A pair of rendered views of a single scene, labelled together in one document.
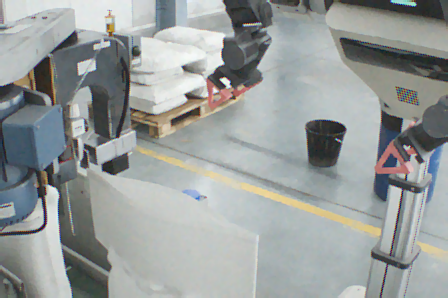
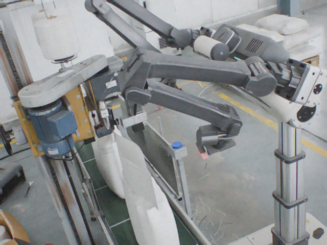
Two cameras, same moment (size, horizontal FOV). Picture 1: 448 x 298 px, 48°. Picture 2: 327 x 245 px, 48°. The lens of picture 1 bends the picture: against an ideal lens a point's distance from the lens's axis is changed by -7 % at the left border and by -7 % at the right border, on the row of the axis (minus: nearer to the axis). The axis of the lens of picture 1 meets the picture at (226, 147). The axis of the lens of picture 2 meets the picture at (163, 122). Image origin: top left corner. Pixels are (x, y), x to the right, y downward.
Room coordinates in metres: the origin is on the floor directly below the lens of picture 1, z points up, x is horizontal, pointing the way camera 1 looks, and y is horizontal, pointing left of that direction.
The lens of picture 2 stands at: (-0.14, -0.85, 1.96)
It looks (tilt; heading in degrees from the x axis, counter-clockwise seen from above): 28 degrees down; 34
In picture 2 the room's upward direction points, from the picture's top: 11 degrees counter-clockwise
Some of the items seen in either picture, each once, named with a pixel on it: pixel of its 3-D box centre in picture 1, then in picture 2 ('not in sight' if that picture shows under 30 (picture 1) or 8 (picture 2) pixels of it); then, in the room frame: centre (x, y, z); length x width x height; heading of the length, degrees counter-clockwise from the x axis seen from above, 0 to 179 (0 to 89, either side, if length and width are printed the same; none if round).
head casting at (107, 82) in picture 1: (59, 81); (109, 86); (1.32, 0.45, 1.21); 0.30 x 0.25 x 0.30; 54
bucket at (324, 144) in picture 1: (324, 144); not in sight; (3.41, -0.68, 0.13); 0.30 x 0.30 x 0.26
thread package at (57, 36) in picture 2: not in sight; (57, 37); (0.99, 0.37, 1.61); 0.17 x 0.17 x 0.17
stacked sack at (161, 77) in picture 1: (140, 68); not in sight; (4.20, 0.70, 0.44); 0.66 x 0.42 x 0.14; 48
